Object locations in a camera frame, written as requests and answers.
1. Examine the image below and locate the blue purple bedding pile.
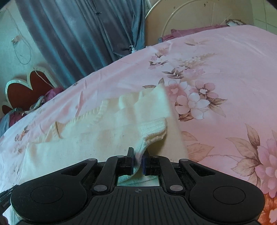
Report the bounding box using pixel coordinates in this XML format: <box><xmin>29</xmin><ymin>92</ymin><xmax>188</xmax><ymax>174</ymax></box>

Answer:
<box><xmin>0</xmin><ymin>86</ymin><xmax>64</xmax><ymax>137</ymax></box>

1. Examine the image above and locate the cream round headboard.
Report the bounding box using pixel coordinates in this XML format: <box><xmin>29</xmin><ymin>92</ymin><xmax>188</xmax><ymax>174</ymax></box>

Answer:
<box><xmin>145</xmin><ymin>0</ymin><xmax>253</xmax><ymax>46</ymax></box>

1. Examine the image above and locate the blue grey curtain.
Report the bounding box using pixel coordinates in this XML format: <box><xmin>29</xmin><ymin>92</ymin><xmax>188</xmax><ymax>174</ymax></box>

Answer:
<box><xmin>16</xmin><ymin>1</ymin><xmax>146</xmax><ymax>88</ymax></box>

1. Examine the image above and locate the white knit sweater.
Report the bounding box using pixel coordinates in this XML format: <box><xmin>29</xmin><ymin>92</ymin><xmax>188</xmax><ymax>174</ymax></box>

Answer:
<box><xmin>1</xmin><ymin>84</ymin><xmax>188</xmax><ymax>190</ymax></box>

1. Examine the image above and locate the red white scalloped headboard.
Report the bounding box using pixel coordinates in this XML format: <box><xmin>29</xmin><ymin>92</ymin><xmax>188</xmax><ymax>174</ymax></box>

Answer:
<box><xmin>1</xmin><ymin>66</ymin><xmax>58</xmax><ymax>114</ymax></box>

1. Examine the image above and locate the purple pillow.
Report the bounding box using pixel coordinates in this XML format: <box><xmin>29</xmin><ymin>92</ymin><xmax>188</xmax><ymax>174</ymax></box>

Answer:
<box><xmin>158</xmin><ymin>25</ymin><xmax>228</xmax><ymax>43</ymax></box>

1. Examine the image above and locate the pink floral bed sheet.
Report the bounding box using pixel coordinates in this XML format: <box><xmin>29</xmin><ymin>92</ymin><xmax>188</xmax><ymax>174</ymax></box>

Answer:
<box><xmin>1</xmin><ymin>25</ymin><xmax>276</xmax><ymax>224</ymax></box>

